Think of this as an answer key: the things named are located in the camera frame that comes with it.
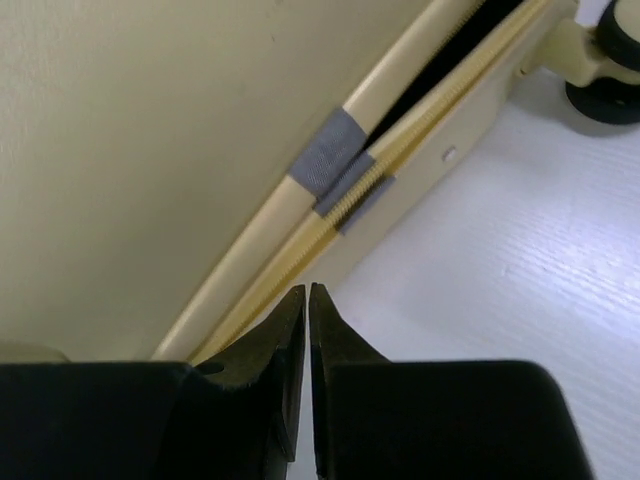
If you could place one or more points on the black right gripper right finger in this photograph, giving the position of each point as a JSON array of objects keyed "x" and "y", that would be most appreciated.
[{"x": 333, "y": 342}]

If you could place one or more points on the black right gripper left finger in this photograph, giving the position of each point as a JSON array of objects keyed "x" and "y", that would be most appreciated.
[{"x": 259, "y": 382}]

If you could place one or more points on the yellow suitcase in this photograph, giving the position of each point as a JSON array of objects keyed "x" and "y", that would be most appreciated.
[{"x": 168, "y": 168}]

